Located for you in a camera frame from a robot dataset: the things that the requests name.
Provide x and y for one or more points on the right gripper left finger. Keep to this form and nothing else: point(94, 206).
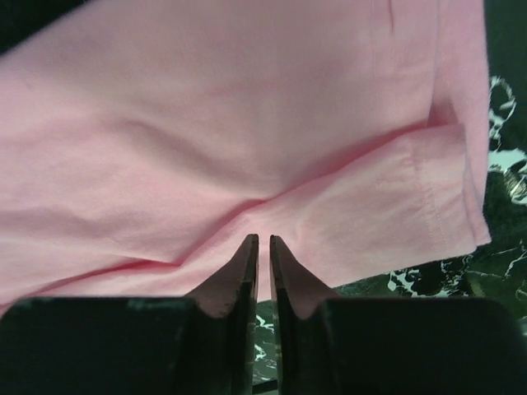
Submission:
point(198, 343)

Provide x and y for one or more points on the pink t shirt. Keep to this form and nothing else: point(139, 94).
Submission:
point(206, 144)

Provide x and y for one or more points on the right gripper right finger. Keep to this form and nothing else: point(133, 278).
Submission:
point(333, 344)

